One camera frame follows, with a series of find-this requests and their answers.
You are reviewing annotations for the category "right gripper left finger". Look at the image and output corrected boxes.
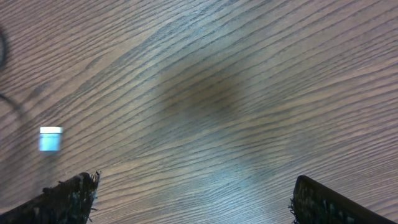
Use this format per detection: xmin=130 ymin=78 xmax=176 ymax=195
xmin=1 ymin=172 xmax=101 ymax=224

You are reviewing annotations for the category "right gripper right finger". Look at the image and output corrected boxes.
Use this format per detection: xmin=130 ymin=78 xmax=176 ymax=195
xmin=289 ymin=175 xmax=396 ymax=224

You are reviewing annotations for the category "black usb cable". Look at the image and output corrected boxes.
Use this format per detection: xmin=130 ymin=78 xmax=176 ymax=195
xmin=0 ymin=27 xmax=64 ymax=153

